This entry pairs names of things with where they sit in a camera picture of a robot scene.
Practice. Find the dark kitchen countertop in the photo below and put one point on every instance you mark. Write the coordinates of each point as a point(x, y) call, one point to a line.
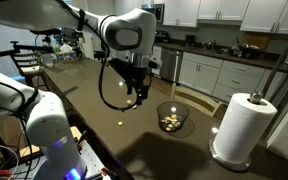
point(217, 54)

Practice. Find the built-in dishwasher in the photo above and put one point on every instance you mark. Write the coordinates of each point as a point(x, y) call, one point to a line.
point(170, 65)

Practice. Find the white upper kitchen cabinets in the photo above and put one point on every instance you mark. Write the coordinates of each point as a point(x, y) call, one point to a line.
point(260, 13)

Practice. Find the wooden cutting board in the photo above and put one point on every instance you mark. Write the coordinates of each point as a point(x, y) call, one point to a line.
point(260, 39)

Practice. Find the white paper towel roll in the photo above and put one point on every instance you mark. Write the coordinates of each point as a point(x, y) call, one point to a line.
point(244, 130)

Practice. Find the tissue box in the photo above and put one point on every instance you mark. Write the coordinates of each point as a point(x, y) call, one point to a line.
point(66, 55)

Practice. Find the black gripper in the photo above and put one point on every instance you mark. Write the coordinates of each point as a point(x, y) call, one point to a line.
point(139, 76)

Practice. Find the black camera on stand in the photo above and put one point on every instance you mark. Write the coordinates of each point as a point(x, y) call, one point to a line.
point(47, 32)

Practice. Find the clear glass jar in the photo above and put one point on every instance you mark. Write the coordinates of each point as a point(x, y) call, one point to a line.
point(47, 60)

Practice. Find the yellow candy in clear wrapper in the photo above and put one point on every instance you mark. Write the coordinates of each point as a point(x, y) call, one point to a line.
point(135, 106)

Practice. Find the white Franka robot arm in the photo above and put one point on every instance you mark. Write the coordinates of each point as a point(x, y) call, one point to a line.
point(50, 126)

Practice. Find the dark wooden chair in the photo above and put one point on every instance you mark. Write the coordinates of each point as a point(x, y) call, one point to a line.
point(27, 61)

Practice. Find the white lower kitchen cabinets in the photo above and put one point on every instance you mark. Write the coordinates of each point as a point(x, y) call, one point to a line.
point(217, 75)

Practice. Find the black pots on counter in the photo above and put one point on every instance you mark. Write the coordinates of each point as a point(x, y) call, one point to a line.
point(247, 50)

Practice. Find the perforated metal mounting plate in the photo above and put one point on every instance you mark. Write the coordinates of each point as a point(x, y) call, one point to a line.
point(92, 160)

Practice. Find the small yellow round candy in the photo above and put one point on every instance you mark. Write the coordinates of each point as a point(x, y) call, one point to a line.
point(120, 123)

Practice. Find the kitchen sink faucet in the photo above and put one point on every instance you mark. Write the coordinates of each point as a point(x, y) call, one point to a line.
point(210, 45)

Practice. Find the metal paper towel holder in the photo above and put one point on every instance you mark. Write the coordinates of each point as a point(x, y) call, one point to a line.
point(255, 97)

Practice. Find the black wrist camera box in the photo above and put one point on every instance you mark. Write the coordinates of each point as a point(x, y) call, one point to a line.
point(119, 68)

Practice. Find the over-range microwave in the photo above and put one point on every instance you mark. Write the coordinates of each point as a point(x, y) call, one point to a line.
point(156, 11)

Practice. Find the white kitchen cabinets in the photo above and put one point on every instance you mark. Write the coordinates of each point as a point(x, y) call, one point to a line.
point(260, 13)
point(217, 75)

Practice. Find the black coffee maker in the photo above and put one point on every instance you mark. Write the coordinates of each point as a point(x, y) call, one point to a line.
point(190, 40)

